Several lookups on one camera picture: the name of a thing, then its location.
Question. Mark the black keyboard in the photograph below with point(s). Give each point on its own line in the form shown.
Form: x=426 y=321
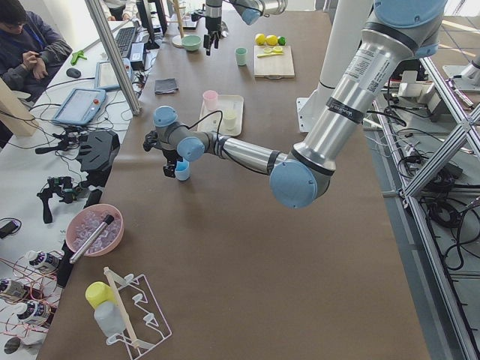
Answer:
x=124 y=39

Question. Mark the cream white cup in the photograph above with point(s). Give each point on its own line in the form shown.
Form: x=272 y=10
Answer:
x=229 y=119

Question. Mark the light blue cup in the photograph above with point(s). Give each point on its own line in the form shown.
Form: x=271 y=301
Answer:
x=182 y=171

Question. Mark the seated person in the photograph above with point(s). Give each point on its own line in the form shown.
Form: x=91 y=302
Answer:
x=32 y=52

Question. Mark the bamboo cutting board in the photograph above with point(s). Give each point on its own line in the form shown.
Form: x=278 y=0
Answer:
x=274 y=67

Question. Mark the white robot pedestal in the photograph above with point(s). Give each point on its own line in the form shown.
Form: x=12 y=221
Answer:
x=333 y=56

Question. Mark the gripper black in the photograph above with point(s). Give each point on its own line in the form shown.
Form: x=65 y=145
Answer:
x=213 y=24
x=171 y=155

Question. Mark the mint green bowl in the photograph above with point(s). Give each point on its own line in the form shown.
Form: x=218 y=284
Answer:
x=191 y=42

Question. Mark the clear cup on rack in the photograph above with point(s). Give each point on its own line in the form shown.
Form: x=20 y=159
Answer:
x=109 y=319

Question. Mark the aluminium frame post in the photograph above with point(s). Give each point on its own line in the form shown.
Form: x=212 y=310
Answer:
x=115 y=59

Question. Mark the wooden cup tree stand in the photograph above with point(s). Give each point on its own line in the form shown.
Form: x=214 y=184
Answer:
x=177 y=40

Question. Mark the yellow lemon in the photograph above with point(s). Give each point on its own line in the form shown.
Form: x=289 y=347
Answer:
x=271 y=40
x=260 y=39

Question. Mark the steel tube in bowl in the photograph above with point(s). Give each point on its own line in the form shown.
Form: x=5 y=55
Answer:
x=91 y=239

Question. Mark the white tray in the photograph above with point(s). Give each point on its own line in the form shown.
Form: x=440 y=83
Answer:
x=225 y=101

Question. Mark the yellow plastic knife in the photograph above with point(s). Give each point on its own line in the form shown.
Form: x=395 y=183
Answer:
x=262 y=55

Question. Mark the white wire cup rack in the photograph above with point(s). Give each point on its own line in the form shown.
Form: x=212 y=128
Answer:
x=146 y=325

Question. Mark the yellow cup on rack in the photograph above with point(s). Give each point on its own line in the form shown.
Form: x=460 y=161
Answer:
x=97 y=293

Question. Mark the grey folded cloth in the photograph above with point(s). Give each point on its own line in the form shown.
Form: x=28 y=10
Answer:
x=165 y=86

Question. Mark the mint green cup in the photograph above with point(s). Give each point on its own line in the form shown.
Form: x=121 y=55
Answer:
x=241 y=54

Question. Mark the blue teach pendant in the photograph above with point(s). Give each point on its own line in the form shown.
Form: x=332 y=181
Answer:
x=80 y=107
x=105 y=77

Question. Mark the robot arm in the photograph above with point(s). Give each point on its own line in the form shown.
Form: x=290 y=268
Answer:
x=249 y=11
x=373 y=38

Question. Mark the pink cup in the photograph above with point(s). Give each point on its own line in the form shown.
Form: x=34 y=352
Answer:
x=210 y=100

